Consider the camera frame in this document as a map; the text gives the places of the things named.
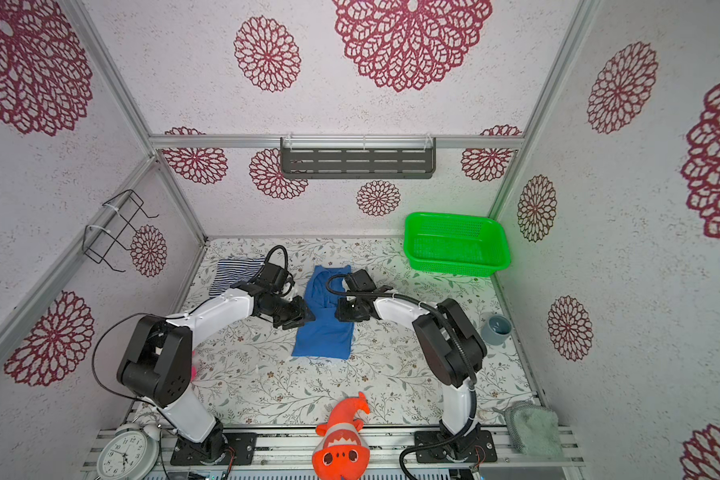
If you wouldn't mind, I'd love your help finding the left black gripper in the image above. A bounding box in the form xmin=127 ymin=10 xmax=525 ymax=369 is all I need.
xmin=262 ymin=295 xmax=316 ymax=331

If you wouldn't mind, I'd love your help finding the blue white striped tank top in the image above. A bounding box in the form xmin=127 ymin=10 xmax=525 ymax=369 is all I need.
xmin=209 ymin=258 xmax=264 ymax=298

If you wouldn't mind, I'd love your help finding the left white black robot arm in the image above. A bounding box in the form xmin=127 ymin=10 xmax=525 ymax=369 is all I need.
xmin=117 ymin=265 xmax=315 ymax=464

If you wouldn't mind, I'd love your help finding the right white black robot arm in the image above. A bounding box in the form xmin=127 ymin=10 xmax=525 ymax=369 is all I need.
xmin=326 ymin=270 xmax=487 ymax=470

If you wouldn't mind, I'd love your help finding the green plastic basket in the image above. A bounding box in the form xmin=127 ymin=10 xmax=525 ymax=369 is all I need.
xmin=403 ymin=212 xmax=511 ymax=278

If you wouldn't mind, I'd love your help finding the grey blue cup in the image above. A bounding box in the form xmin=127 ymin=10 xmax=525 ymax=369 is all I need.
xmin=481 ymin=314 xmax=513 ymax=346

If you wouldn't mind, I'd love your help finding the red fish plush toy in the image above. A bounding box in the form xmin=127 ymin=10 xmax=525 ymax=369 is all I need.
xmin=311 ymin=392 xmax=370 ymax=480

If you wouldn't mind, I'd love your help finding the green folded towel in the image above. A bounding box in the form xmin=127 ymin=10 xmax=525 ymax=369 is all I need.
xmin=503 ymin=402 xmax=564 ymax=459

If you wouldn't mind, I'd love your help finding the white alarm clock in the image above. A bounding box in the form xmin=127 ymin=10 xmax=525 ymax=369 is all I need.
xmin=96 ymin=423 xmax=161 ymax=480

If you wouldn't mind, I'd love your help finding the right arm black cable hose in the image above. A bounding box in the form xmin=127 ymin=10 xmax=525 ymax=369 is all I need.
xmin=325 ymin=274 xmax=480 ymax=480

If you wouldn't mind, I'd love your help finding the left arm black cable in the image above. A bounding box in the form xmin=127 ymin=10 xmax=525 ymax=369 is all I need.
xmin=91 ymin=244 xmax=295 ymax=433

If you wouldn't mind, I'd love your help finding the grey wall shelf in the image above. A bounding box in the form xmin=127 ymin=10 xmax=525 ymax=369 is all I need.
xmin=280 ymin=137 xmax=437 ymax=180

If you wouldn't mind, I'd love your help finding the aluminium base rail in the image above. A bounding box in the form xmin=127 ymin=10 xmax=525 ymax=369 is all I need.
xmin=77 ymin=425 xmax=589 ymax=480

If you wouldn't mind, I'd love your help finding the black wire rack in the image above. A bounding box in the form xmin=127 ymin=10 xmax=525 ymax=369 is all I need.
xmin=80 ymin=189 xmax=159 ymax=273

